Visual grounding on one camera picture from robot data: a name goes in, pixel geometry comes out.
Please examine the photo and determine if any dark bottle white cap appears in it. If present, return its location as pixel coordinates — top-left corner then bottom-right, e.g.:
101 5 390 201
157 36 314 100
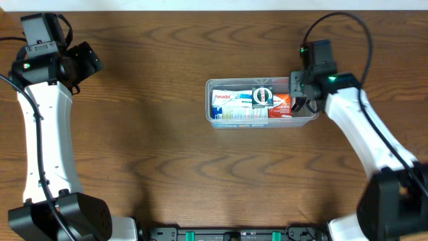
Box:
292 97 306 112

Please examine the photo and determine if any red medicine box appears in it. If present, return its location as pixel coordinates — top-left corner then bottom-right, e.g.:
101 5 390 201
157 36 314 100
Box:
268 94 292 118

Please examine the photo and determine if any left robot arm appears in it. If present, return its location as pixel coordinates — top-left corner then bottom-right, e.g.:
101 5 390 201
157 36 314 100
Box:
5 13 138 240

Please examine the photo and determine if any white Panadol box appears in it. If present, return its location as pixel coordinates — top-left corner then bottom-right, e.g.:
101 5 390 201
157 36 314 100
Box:
211 90 252 107

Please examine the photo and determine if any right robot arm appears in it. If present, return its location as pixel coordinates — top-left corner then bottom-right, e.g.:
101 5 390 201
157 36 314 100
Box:
289 40 427 240

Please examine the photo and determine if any dark green round-label box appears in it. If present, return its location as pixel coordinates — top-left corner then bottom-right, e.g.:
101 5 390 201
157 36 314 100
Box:
252 85 274 108

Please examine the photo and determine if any blue KoolFever box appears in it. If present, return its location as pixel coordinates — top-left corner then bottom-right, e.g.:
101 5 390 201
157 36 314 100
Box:
209 103 268 129

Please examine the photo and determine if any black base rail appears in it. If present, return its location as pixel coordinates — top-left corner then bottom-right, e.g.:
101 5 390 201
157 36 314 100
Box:
144 225 331 241

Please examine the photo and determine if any clear plastic container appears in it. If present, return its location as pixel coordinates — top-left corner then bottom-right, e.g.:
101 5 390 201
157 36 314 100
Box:
205 77 318 129

